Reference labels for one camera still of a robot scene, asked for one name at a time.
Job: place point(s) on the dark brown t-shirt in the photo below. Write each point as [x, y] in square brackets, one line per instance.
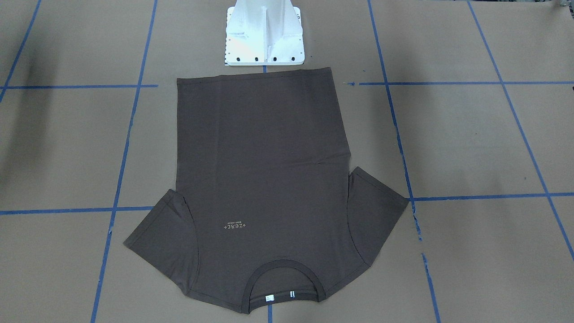
[265, 207]

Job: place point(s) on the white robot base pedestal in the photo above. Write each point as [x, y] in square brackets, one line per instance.
[264, 32]

